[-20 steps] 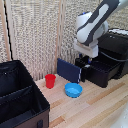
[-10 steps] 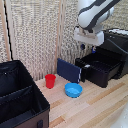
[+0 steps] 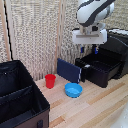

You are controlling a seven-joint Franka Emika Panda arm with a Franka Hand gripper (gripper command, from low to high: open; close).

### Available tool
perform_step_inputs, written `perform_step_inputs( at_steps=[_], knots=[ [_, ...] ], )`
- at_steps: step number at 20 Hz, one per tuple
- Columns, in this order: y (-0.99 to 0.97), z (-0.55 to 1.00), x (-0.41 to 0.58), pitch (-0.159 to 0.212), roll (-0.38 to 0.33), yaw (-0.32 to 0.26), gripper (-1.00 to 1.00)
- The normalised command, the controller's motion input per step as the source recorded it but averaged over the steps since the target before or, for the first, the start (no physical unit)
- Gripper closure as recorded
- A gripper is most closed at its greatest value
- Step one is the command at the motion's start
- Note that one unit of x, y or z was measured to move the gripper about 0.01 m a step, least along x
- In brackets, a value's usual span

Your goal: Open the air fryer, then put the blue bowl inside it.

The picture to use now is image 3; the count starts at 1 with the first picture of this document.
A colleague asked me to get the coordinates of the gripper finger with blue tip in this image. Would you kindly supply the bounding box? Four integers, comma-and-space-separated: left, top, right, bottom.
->
93, 44, 99, 56
79, 44, 85, 55

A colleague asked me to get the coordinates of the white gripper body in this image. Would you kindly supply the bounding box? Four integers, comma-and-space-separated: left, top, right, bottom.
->
72, 28, 109, 46

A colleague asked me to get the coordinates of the black air fryer drawer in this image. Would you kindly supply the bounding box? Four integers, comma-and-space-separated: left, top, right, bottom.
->
74, 53, 122, 89

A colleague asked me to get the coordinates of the blue plastic bowl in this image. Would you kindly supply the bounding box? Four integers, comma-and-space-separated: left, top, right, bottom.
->
64, 82, 84, 99

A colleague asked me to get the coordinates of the black air fryer body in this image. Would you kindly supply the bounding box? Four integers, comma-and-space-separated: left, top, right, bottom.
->
99, 29, 128, 80

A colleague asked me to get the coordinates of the dark blue book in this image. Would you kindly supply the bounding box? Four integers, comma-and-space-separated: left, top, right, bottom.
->
56, 58, 83, 85

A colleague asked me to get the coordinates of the red plastic cup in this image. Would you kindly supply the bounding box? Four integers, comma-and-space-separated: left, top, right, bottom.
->
44, 73, 57, 90

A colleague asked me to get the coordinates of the woven folding screen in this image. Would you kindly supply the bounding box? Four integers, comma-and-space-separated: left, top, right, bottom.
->
0, 0, 128, 82

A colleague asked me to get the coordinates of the black fabric storage box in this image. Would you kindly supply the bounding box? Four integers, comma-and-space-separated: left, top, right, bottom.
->
0, 59, 51, 128

